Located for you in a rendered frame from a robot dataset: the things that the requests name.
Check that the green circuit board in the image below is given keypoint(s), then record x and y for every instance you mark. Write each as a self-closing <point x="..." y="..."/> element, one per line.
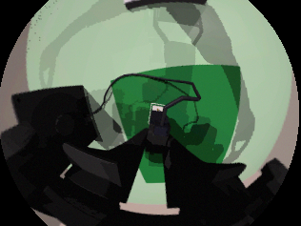
<point x="204" y="127"/>

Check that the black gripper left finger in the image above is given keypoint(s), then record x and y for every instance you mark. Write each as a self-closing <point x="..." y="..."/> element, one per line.
<point x="119" y="165"/>

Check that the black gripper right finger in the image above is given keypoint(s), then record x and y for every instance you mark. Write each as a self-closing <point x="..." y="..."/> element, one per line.
<point x="185" y="174"/>

